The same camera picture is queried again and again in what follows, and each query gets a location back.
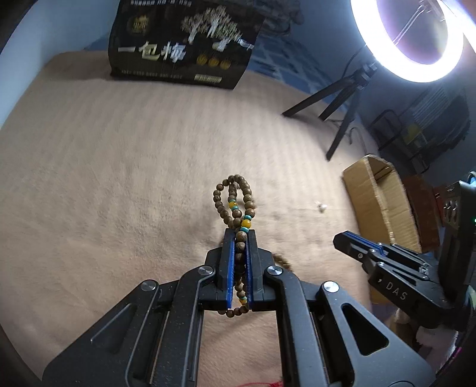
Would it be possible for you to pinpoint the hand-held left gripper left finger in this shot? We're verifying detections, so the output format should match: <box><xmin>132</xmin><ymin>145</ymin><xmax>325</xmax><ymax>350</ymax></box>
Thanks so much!
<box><xmin>43</xmin><ymin>229</ymin><xmax>237</xmax><ymax>387</ymax></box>

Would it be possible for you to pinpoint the black printed box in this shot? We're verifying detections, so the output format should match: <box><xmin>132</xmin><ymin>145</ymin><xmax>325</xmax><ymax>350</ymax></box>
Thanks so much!
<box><xmin>108</xmin><ymin>0</ymin><xmax>265</xmax><ymax>90</ymax></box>

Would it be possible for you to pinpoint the brown wooden bead necklace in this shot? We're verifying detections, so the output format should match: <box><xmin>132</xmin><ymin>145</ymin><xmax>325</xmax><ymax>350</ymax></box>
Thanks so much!
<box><xmin>213</xmin><ymin>175</ymin><xmax>294</xmax><ymax>319</ymax></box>

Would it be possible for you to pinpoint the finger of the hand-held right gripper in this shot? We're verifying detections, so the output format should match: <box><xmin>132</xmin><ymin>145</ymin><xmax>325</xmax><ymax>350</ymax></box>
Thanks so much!
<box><xmin>343</xmin><ymin>230</ymin><xmax>433</xmax><ymax>275</ymax></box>
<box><xmin>333</xmin><ymin>232</ymin><xmax>381</xmax><ymax>273</ymax></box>

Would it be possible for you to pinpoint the black tripod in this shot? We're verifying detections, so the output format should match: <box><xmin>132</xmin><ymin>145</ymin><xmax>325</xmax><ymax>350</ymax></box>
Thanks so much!
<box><xmin>282</xmin><ymin>60</ymin><xmax>381</xmax><ymax>161</ymax></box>

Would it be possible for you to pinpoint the pale doll figure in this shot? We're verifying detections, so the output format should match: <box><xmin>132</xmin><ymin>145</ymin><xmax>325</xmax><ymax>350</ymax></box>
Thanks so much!
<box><xmin>394</xmin><ymin>307</ymin><xmax>462</xmax><ymax>369</ymax></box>

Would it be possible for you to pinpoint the hanging woven cloth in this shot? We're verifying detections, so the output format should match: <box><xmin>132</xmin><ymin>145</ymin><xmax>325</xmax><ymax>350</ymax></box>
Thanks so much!
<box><xmin>411</xmin><ymin>87</ymin><xmax>468</xmax><ymax>129</ymax></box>

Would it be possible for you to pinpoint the yellow box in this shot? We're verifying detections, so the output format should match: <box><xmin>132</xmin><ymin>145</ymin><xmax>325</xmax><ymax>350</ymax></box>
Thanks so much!
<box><xmin>405</xmin><ymin>124</ymin><xmax>428</xmax><ymax>146</ymax></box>

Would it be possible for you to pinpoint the black metal frame shelf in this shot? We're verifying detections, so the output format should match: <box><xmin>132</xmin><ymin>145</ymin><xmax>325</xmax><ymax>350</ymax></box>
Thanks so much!
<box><xmin>368</xmin><ymin>93</ymin><xmax>470</xmax><ymax>175</ymax></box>

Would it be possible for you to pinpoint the cardboard box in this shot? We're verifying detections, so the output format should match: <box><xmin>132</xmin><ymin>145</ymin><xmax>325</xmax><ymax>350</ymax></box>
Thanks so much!
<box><xmin>342</xmin><ymin>154</ymin><xmax>425</xmax><ymax>304</ymax></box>

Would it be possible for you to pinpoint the wooden furniture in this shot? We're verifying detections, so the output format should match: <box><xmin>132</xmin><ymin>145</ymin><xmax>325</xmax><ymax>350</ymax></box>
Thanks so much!
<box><xmin>403</xmin><ymin>174</ymin><xmax>447</xmax><ymax>254</ymax></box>

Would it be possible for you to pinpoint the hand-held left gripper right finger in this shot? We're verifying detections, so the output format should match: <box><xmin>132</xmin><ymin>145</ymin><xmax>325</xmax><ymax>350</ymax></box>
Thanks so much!
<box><xmin>245</xmin><ymin>230</ymin><xmax>436</xmax><ymax>387</ymax></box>

